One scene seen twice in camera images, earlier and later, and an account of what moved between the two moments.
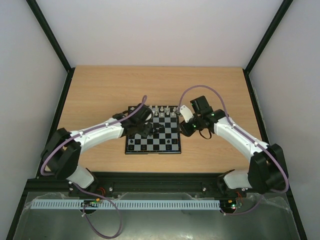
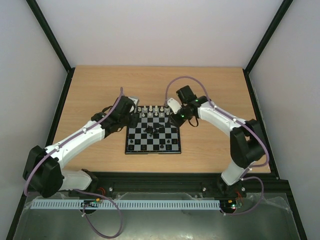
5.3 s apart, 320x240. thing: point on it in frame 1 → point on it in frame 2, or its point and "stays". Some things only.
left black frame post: [45, 26] stays
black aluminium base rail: [207, 183] stays
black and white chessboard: [165, 141] stays
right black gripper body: [186, 127] → [176, 120]
